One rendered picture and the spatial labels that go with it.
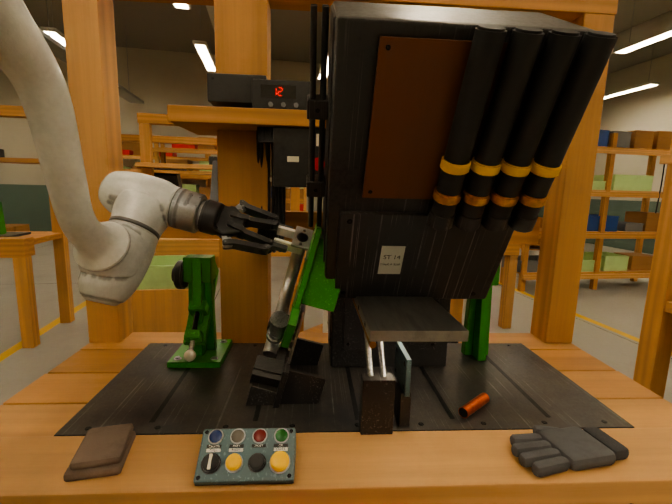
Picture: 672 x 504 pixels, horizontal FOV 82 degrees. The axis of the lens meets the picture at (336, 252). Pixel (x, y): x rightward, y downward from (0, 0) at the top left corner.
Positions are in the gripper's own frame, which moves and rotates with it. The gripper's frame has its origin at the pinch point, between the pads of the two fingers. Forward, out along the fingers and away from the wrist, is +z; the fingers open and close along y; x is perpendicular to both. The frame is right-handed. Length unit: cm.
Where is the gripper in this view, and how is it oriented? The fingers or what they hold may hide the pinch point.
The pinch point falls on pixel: (290, 240)
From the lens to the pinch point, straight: 88.9
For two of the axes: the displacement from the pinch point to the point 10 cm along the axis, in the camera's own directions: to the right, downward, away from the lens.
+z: 9.6, 2.7, 1.0
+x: -2.4, 5.4, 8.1
